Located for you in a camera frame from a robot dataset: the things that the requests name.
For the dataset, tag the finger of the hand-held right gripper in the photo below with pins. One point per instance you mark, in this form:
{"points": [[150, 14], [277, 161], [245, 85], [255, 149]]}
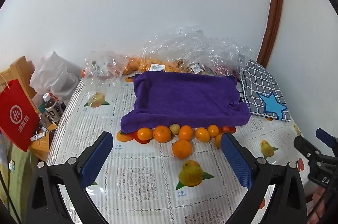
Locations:
{"points": [[327, 136], [303, 145]]}

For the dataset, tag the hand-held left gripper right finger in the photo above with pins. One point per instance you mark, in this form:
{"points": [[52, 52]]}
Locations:
{"points": [[237, 163]]}

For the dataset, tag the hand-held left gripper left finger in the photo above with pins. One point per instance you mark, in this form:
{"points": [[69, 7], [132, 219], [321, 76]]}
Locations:
{"points": [[96, 158]]}

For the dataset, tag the row of mandarins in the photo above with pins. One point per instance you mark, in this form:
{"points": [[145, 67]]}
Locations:
{"points": [[182, 148]]}

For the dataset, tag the purple towel covered tray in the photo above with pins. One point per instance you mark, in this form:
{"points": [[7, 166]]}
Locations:
{"points": [[184, 99]]}

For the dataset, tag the person's right hand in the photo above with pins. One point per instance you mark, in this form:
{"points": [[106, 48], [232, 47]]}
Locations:
{"points": [[318, 200]]}

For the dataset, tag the small red tomato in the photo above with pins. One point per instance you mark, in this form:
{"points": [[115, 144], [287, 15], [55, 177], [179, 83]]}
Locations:
{"points": [[225, 129], [232, 130]]}

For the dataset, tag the fruit printed tablecloth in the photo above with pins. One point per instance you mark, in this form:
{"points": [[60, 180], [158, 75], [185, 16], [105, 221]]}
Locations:
{"points": [[142, 181]]}

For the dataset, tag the wooden nightstand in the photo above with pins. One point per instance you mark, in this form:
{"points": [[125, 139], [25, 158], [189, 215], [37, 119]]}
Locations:
{"points": [[42, 146]]}

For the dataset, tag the dark drink bottle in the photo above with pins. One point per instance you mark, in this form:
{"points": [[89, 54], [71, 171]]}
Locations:
{"points": [[52, 107]]}

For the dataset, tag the grey checked cushion blue star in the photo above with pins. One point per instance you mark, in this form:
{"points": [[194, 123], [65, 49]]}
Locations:
{"points": [[264, 89]]}

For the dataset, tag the small yellow fruit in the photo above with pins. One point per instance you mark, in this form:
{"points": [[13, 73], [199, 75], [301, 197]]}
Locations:
{"points": [[174, 128]]}

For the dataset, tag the green cloth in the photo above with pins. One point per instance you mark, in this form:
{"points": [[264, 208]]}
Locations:
{"points": [[15, 187]]}

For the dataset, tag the red paper bag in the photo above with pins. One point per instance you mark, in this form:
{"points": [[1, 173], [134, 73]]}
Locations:
{"points": [[17, 113]]}

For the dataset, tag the crumpled clear plastic bag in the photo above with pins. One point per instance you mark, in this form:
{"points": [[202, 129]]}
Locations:
{"points": [[105, 65]]}

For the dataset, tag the white plastic bag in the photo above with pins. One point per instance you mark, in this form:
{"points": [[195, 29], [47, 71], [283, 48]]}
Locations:
{"points": [[52, 73]]}

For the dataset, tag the clear bag of kumquats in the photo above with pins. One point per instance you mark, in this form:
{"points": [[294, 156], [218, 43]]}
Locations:
{"points": [[148, 62]]}

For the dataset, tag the large clear plastic bag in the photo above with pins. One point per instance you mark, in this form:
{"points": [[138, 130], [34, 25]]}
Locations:
{"points": [[214, 54]]}

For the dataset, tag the brown wooden door frame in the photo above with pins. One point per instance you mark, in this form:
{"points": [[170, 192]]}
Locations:
{"points": [[274, 7]]}

